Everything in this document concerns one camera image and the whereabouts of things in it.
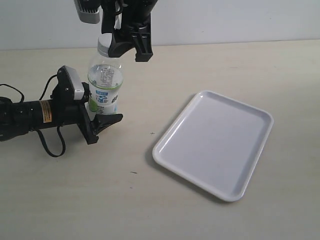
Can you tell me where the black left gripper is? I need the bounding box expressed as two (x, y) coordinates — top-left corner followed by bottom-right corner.
(49, 82), (124, 145)

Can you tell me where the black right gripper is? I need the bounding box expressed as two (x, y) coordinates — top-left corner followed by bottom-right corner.
(100, 0), (157, 62)

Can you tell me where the white bottle cap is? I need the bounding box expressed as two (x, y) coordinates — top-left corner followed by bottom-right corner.
(97, 33), (113, 58)

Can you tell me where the clear plastic drink bottle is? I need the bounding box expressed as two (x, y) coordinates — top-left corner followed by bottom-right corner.
(86, 51), (124, 121)

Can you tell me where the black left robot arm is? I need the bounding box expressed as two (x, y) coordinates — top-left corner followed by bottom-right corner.
(0, 83), (123, 146)

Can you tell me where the white rectangular plastic tray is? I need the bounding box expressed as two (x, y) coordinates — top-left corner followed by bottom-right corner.
(152, 90), (274, 203)

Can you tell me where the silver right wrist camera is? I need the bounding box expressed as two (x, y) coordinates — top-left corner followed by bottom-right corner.
(74, 0), (101, 24)

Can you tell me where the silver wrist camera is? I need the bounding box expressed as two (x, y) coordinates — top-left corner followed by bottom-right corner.
(57, 65), (85, 102)
(74, 0), (101, 24)

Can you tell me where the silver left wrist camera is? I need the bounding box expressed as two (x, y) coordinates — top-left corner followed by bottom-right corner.
(57, 65), (85, 102)

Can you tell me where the black left camera cable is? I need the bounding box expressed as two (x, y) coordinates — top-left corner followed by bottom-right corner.
(0, 74), (66, 158)

